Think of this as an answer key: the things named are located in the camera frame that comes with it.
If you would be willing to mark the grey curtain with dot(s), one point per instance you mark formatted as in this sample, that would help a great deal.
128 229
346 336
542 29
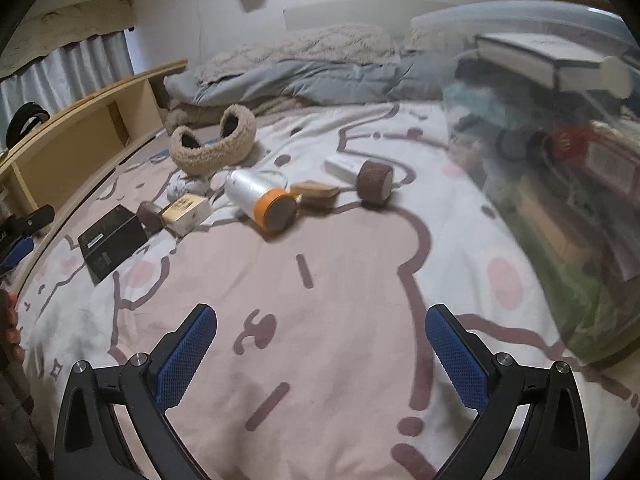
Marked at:
66 75

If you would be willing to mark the clear roll with orange cap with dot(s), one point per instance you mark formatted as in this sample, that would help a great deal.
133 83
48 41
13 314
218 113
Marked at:
269 206

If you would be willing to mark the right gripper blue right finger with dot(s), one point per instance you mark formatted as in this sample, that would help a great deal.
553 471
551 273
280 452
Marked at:
462 355

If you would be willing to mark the wooden bedside shelf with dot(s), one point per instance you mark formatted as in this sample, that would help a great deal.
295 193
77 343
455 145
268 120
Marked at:
63 159

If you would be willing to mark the cartoon bear blanket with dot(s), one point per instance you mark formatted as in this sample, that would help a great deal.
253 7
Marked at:
320 368

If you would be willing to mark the crumpled white tissue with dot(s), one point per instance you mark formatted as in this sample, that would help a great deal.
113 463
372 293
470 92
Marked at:
182 186

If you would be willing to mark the person's left hand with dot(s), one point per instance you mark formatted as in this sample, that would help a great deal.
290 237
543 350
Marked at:
10 334

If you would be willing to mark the small dark brown roll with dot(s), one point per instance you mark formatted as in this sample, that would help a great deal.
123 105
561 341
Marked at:
150 216

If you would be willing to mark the small yellow box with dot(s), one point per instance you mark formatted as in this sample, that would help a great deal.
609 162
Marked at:
185 214

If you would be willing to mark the beige cartoon valance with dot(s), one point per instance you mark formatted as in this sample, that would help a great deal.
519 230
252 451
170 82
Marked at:
44 33

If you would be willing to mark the headboard panel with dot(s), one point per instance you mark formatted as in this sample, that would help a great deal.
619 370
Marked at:
394 16

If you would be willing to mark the white flat small box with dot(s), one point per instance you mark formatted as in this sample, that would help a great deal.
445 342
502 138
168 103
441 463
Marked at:
343 167

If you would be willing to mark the grey blue duvet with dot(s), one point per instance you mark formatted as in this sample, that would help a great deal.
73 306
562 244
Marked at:
413 78

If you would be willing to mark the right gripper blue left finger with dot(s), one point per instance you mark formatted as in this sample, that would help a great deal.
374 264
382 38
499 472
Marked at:
178 355

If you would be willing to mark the left beige pillow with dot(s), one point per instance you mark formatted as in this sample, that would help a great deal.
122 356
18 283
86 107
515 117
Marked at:
342 43

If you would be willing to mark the clear plastic storage bin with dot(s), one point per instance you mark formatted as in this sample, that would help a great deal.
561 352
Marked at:
562 168

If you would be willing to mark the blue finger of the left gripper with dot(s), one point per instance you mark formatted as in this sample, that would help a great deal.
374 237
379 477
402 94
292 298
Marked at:
16 254
15 228

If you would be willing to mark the brown bandage roll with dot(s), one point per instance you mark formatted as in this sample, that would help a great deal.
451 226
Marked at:
374 182

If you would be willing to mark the small black product box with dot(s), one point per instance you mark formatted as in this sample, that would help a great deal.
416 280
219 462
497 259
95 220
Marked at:
110 241

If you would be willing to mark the large black white box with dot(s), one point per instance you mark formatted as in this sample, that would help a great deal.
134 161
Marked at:
556 63

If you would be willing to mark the beige fuzzy earmuffs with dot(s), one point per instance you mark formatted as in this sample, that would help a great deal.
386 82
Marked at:
237 135

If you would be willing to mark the black cap on shelf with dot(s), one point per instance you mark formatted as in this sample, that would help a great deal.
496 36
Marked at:
29 116

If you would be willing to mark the wooden round brush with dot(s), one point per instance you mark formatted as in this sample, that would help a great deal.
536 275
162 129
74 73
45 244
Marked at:
314 194

